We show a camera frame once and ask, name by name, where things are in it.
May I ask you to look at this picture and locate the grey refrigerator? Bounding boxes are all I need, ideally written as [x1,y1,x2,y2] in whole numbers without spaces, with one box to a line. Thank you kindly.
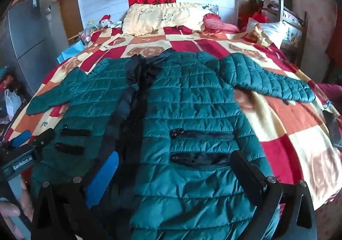
[7,0,71,91]

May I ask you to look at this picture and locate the plush toy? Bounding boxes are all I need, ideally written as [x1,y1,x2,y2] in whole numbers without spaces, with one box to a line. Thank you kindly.
[98,14,113,29]

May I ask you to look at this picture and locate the red heart pillow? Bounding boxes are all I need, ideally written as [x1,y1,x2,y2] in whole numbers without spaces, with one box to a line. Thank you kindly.
[202,13,241,34]

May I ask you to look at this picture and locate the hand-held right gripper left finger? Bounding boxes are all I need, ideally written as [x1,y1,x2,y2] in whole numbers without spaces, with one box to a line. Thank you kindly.
[31,150,120,240]

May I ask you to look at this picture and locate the pink patterned curtain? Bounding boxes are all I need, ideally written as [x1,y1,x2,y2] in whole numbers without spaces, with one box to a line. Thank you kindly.
[290,0,339,50]

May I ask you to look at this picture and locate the person's left hand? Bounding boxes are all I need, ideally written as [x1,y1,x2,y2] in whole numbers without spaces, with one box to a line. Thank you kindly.
[0,176,35,240]

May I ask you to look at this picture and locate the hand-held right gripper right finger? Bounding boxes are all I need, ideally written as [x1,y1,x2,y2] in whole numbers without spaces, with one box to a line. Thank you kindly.
[230,150,318,240]

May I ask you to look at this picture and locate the red checkered blanket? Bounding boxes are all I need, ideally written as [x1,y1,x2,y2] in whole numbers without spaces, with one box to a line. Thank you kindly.
[5,25,340,211]

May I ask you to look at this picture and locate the blue box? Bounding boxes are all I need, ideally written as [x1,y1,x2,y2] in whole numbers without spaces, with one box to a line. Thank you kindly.
[57,42,86,62]

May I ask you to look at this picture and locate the green quilted jacket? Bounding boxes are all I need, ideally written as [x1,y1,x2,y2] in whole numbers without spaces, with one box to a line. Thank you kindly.
[26,50,316,240]

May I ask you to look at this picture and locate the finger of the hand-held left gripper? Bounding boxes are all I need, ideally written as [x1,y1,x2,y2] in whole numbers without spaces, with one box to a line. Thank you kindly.
[7,130,32,150]
[28,128,56,156]

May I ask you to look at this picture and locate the wooden chair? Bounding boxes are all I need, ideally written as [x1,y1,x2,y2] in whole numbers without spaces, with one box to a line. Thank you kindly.
[258,0,308,67]

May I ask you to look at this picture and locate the white plastic bag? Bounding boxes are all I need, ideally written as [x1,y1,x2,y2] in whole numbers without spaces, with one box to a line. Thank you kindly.
[4,89,23,123]

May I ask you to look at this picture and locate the white pillow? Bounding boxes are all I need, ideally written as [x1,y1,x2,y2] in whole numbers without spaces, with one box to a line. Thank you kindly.
[244,17,287,48]

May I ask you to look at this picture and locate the cream frilled pillow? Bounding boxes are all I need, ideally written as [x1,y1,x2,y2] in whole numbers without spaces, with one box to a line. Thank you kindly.
[121,2,211,37]

